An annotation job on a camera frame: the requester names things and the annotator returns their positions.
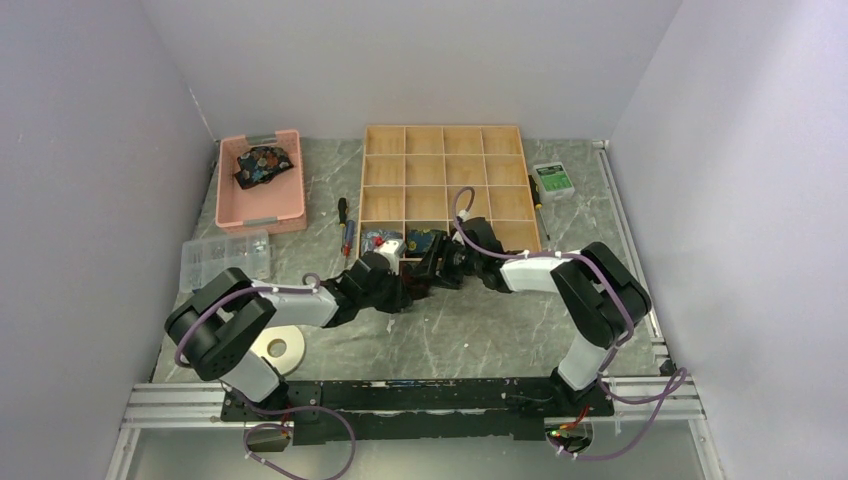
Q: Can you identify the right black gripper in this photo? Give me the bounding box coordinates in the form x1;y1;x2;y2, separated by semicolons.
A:
409;233;482;290

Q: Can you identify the dark red floral tie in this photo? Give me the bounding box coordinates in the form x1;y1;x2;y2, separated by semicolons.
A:
401;273;431;302

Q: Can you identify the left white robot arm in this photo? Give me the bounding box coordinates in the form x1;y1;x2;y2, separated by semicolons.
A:
164;253;413;420

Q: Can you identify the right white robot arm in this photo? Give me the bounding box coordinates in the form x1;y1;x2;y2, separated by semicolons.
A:
405;217;652;415

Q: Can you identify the white tape roll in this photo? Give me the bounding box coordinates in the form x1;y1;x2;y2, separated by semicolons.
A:
251;326;306;375

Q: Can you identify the navy yellow rolled tie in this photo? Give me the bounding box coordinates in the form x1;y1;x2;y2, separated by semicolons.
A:
405;229;440;258

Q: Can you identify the blue red screwdriver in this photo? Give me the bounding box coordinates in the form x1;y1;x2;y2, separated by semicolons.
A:
341;220;356;258

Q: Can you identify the blue grey rolled tie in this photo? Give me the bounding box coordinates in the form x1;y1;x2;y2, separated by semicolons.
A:
360;228;403;254

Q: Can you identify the wooden compartment tray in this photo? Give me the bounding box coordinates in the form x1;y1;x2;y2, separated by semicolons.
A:
353;125;541;254

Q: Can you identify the thin black yellow screwdriver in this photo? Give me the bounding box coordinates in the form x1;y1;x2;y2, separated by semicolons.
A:
528;175;551;241

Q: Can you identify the pink plastic basket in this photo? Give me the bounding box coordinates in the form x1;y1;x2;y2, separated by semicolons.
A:
215;129;307;234

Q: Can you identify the clear plastic screw box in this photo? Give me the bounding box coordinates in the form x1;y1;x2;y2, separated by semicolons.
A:
179;230;271;293

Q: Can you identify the green white small box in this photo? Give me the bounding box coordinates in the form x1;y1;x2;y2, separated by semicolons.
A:
531;161;576;203

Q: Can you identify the black floral tie in basket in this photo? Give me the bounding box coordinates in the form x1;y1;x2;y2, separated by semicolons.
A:
233;146;294;190

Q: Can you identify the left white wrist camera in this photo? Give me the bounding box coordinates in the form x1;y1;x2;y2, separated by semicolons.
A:
374;239;406;275

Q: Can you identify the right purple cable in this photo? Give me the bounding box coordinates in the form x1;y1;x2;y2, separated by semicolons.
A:
451;187;689;463

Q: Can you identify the purple cable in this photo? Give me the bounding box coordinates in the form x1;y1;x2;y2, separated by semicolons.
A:
451;187;689;463
242;405;358;480

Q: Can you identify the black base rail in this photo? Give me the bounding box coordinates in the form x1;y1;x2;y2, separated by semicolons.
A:
221;376;614;446

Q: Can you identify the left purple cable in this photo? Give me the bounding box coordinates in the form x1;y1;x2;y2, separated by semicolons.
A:
242;405;358;480

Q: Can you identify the aluminium rail at right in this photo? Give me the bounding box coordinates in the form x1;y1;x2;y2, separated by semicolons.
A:
592;140;670;368

